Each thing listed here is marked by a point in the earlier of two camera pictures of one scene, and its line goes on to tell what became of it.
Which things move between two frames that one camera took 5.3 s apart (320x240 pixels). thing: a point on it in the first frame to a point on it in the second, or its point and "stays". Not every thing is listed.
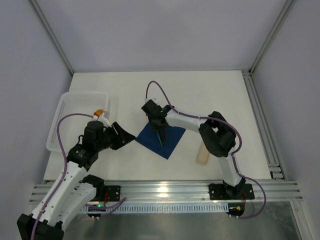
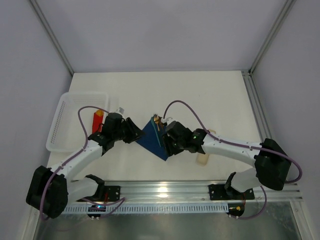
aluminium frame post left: (51, 34) stays
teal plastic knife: (158, 136) stays
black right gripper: (158, 124) to (168, 140)
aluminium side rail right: (275, 170) stays
